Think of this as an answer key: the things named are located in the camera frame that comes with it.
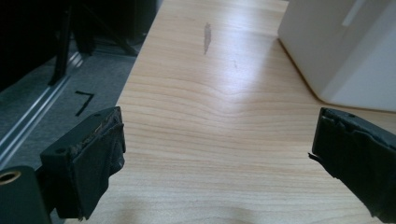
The aluminium floor rail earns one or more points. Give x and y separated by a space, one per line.
37 105

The black metal stand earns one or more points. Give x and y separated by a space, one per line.
62 46

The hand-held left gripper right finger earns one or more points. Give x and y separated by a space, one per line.
351 155

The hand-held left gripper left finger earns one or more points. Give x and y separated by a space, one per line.
90 161

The white box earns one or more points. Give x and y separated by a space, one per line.
339 46

